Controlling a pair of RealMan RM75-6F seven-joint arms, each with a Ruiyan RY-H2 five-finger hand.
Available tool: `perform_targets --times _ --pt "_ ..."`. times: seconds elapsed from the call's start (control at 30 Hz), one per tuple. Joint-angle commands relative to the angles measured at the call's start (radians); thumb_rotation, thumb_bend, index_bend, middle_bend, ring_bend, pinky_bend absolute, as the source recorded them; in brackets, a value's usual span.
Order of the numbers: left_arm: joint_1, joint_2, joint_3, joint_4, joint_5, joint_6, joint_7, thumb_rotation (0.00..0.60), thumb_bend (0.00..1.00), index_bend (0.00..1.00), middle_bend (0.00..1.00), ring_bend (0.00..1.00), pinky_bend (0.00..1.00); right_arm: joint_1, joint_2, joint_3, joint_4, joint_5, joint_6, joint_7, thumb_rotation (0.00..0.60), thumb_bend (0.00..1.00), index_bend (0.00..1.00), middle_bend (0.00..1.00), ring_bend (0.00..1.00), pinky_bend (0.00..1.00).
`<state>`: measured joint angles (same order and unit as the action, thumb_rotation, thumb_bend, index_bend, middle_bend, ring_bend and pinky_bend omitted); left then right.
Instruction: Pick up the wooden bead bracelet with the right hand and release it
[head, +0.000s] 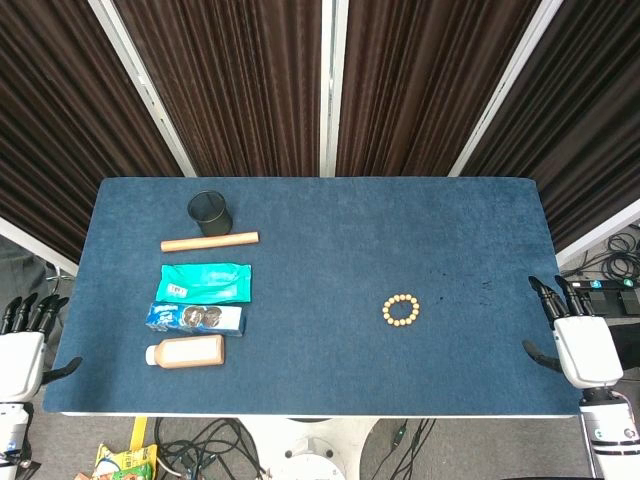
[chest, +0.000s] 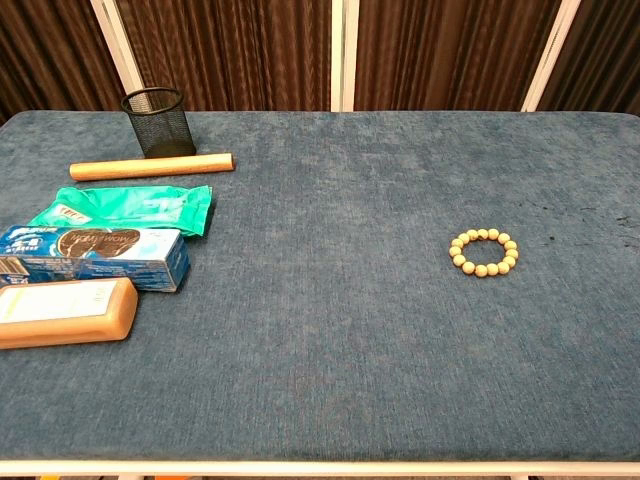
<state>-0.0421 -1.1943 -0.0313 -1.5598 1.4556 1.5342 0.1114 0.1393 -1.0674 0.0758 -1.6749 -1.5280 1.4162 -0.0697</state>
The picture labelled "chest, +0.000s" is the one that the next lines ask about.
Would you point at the white partition post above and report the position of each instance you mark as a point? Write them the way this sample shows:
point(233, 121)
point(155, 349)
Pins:
point(550, 55)
point(344, 55)
point(117, 55)

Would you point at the brown pleated curtain panel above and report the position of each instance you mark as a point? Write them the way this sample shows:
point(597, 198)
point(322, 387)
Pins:
point(610, 55)
point(225, 50)
point(45, 55)
point(450, 50)

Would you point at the blue table cloth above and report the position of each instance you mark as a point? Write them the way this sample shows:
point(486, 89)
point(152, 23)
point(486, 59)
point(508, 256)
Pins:
point(320, 310)

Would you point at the wooden rolling stick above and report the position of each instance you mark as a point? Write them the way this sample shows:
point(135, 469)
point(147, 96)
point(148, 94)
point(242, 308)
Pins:
point(150, 167)

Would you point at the green snack pouch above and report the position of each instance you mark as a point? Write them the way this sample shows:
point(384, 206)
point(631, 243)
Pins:
point(125, 205)

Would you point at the blue cookie box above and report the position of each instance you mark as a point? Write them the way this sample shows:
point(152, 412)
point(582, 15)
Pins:
point(100, 262)

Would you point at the white table frame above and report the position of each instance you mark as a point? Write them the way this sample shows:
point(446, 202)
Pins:
point(320, 468)

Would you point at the brown drink bottle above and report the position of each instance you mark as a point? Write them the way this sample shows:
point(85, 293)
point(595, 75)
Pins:
point(117, 310)

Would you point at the black mesh pen cup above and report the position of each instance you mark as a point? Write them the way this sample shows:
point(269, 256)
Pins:
point(160, 130)

